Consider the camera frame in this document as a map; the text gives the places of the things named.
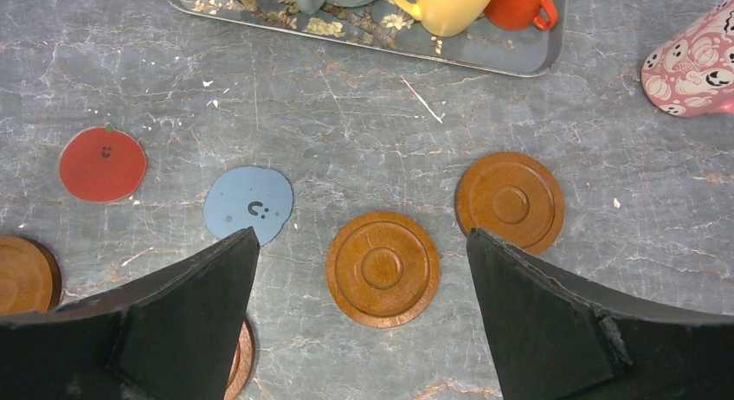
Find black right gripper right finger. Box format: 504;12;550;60
467;229;733;399

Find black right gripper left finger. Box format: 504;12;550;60
1;228;260;399

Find blue round coaster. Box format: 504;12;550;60
203;166;294;245

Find glossy wooden ridged coaster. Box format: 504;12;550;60
1;235;62;316

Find red round coaster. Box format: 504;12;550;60
59;126;147;203

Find green floral serving tray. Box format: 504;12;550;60
167;0;565;77

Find small orange cup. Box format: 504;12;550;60
484;0;558;31

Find pink floral patterned mug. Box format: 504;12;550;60
641;0;733;118

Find yellow ceramic mug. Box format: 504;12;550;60
392;0;491;37

